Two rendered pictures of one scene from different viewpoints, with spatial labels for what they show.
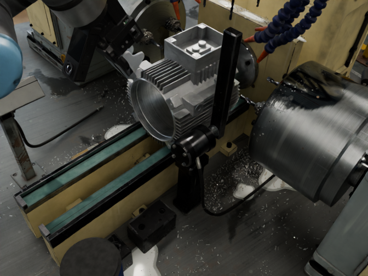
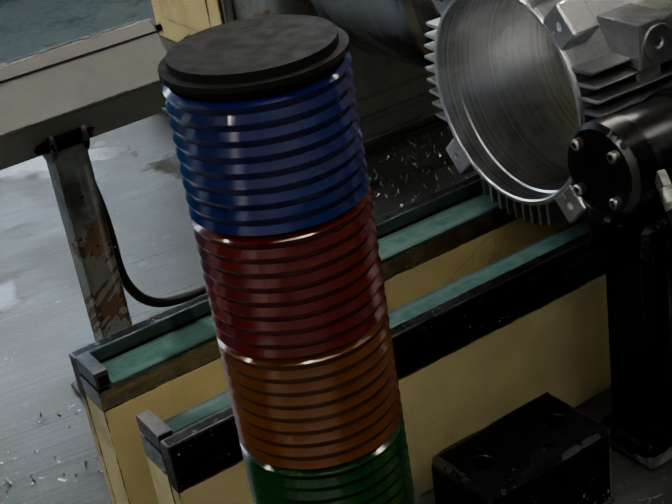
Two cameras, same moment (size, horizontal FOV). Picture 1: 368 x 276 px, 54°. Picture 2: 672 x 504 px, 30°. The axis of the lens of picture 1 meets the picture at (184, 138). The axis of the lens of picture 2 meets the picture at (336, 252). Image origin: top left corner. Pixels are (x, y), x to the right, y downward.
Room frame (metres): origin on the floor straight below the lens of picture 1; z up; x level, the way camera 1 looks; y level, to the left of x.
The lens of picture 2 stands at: (-0.19, -0.05, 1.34)
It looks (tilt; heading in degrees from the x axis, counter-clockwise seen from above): 27 degrees down; 18
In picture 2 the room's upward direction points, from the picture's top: 9 degrees counter-clockwise
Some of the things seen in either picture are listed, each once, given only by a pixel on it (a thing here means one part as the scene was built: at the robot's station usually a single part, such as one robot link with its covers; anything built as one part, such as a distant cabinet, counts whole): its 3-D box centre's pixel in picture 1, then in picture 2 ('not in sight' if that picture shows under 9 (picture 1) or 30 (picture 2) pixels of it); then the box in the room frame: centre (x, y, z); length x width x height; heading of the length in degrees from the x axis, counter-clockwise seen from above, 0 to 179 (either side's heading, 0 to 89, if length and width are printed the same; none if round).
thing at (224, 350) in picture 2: not in sight; (310, 368); (0.16, 0.08, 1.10); 0.06 x 0.06 x 0.04
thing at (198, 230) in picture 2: not in sight; (290, 256); (0.16, 0.08, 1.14); 0.06 x 0.06 x 0.04
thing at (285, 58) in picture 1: (246, 68); not in sight; (0.87, -0.16, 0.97); 0.30 x 0.11 x 0.34; 48
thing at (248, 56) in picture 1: (234, 63); not in sight; (0.83, -0.12, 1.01); 0.15 x 0.02 x 0.15; 48
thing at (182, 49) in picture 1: (198, 53); not in sight; (0.71, -0.02, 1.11); 0.12 x 0.11 x 0.07; 136
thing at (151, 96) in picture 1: (183, 93); (610, 55); (0.69, 0.01, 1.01); 0.20 x 0.19 x 0.19; 136
